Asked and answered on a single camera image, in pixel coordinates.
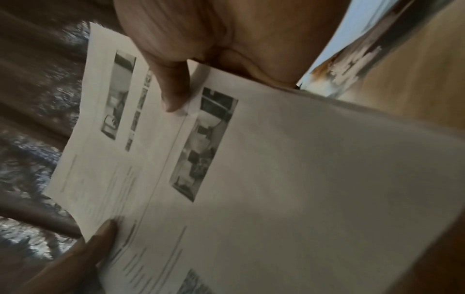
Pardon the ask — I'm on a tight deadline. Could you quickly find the person's left hand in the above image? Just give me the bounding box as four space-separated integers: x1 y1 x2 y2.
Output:
22 219 119 294

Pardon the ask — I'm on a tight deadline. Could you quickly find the colourful printed magazine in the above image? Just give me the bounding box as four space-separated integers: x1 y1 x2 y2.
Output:
297 0 453 100

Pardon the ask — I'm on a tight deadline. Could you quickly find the grey patterned fabric blanket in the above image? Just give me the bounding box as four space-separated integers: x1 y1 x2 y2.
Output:
0 20 92 261

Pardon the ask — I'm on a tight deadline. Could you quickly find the white printed paper sheet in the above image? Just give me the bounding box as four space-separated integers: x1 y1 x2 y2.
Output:
45 22 200 240
95 59 465 294

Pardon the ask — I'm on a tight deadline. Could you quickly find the person's right hand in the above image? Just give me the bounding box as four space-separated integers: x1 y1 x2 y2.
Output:
112 0 350 113

